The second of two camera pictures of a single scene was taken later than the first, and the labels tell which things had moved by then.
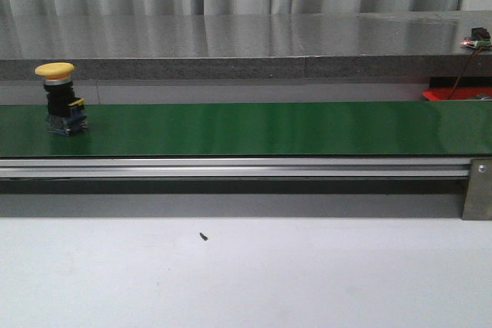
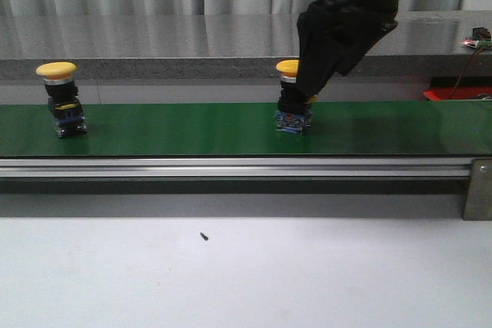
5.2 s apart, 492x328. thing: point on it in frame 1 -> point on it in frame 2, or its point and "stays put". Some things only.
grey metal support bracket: x=478 y=198 stays put
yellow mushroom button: x=66 y=114 -> x=294 y=114
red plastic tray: x=460 y=93 stays put
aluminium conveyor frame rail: x=237 y=167 stays put
